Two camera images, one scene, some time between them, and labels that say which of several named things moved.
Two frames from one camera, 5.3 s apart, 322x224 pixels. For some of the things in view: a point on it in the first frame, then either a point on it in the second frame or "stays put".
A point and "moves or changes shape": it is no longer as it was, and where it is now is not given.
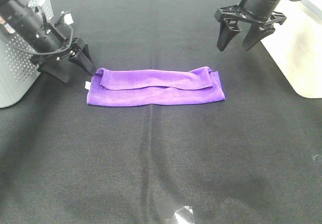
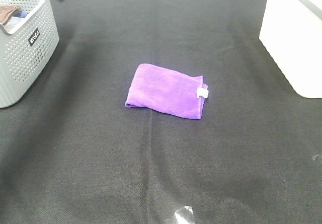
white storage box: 296,45 stays put
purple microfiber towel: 108,86 moves or changes shape
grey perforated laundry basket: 19,68 stays put
